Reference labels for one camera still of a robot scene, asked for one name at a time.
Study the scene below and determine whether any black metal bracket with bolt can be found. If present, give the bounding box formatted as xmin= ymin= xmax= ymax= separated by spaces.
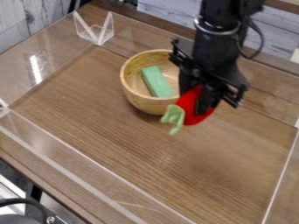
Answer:
xmin=24 ymin=185 xmax=67 ymax=224

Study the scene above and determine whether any wooden bowl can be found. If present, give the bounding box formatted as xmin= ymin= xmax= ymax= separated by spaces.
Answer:
xmin=120 ymin=49 xmax=179 ymax=115

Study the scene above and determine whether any black cable lower left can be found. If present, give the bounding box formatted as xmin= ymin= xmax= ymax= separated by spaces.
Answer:
xmin=0 ymin=198 xmax=51 ymax=224

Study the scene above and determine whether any green rectangular block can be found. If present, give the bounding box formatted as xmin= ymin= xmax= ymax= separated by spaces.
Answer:
xmin=141 ymin=66 xmax=175 ymax=98

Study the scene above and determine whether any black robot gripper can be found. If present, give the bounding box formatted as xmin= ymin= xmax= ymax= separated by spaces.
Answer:
xmin=169 ymin=18 xmax=248 ymax=116

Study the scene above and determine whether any clear acrylic table barrier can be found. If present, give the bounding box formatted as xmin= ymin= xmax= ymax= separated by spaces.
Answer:
xmin=0 ymin=99 xmax=296 ymax=224

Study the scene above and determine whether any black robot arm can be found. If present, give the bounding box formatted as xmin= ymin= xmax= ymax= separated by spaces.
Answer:
xmin=169 ymin=0 xmax=266 ymax=116

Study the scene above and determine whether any red plush tomato toy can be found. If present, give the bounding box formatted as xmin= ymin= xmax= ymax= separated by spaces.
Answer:
xmin=160 ymin=85 xmax=216 ymax=136

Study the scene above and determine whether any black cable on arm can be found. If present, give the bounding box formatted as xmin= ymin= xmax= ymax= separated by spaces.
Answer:
xmin=237 ymin=16 xmax=267 ymax=60

